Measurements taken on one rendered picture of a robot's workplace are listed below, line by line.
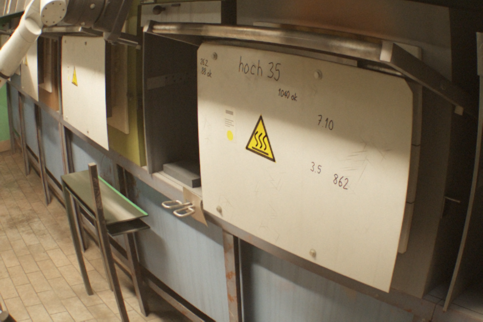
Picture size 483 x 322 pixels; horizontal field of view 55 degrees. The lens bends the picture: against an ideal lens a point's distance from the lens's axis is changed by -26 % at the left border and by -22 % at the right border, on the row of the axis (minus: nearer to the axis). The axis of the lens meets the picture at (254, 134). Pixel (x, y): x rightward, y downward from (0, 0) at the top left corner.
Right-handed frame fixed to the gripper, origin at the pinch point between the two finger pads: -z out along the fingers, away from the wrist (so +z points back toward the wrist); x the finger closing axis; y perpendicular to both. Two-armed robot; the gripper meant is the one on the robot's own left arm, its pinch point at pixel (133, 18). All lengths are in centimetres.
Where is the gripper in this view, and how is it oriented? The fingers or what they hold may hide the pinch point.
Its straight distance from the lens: 119.0
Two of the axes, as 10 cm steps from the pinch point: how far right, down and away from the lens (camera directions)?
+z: -7.4, -1.8, -6.5
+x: 2.6, -9.6, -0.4
